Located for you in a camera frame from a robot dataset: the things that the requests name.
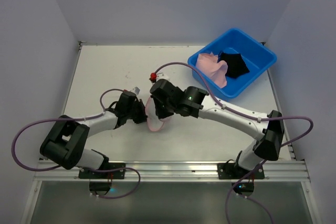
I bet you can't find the white mesh laundry bag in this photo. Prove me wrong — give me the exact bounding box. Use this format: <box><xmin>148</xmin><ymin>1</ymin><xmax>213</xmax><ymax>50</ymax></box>
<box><xmin>145</xmin><ymin>97</ymin><xmax>171</xmax><ymax>132</ymax></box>

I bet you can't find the pink bra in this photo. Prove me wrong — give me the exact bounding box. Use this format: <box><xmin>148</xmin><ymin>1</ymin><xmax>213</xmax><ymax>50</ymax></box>
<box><xmin>196</xmin><ymin>52</ymin><xmax>228</xmax><ymax>88</ymax></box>

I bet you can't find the black bra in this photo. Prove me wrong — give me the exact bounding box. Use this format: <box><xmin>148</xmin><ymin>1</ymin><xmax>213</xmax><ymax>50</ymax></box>
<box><xmin>218</xmin><ymin>51</ymin><xmax>250</xmax><ymax>79</ymax></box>

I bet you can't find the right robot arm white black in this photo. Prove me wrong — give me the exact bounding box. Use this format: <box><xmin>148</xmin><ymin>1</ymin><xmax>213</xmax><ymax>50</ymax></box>
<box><xmin>150</xmin><ymin>79</ymin><xmax>284</xmax><ymax>176</ymax></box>

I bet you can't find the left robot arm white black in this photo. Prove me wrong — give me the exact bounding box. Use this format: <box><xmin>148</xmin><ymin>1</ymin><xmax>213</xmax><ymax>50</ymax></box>
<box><xmin>40</xmin><ymin>91</ymin><xmax>147</xmax><ymax>170</ymax></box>

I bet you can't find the blue plastic tub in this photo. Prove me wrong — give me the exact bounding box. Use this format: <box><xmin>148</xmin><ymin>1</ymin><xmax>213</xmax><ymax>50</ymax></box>
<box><xmin>187</xmin><ymin>28</ymin><xmax>277</xmax><ymax>100</ymax></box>

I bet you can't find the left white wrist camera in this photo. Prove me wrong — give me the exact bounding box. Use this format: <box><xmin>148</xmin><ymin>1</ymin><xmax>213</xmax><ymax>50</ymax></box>
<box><xmin>131</xmin><ymin>87</ymin><xmax>140</xmax><ymax>96</ymax></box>

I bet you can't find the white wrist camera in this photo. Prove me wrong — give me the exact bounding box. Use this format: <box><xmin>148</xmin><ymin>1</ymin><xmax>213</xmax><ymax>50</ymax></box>
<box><xmin>131</xmin><ymin>87</ymin><xmax>140</xmax><ymax>96</ymax></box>
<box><xmin>156</xmin><ymin>73</ymin><xmax>170</xmax><ymax>84</ymax></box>

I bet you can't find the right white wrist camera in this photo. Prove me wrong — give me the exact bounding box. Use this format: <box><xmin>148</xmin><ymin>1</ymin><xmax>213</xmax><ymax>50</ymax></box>
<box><xmin>156</xmin><ymin>73</ymin><xmax>170</xmax><ymax>84</ymax></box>

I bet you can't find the aluminium mounting rail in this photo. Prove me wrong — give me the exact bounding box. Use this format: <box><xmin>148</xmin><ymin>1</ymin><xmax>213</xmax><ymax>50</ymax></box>
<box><xmin>34</xmin><ymin>161</ymin><xmax>310</xmax><ymax>183</ymax></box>

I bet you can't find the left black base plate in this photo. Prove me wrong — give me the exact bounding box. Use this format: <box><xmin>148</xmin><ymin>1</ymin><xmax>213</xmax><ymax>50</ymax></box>
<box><xmin>78</xmin><ymin>162</ymin><xmax>125</xmax><ymax>179</ymax></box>

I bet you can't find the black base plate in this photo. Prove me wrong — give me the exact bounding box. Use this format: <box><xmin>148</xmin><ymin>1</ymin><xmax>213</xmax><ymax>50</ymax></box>
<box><xmin>78</xmin><ymin>162</ymin><xmax>125</xmax><ymax>179</ymax></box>
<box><xmin>217</xmin><ymin>159</ymin><xmax>265</xmax><ymax>180</ymax></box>

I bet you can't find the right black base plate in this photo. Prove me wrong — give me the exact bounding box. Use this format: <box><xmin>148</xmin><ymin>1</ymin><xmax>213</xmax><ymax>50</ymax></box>
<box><xmin>217</xmin><ymin>159</ymin><xmax>265</xmax><ymax>180</ymax></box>

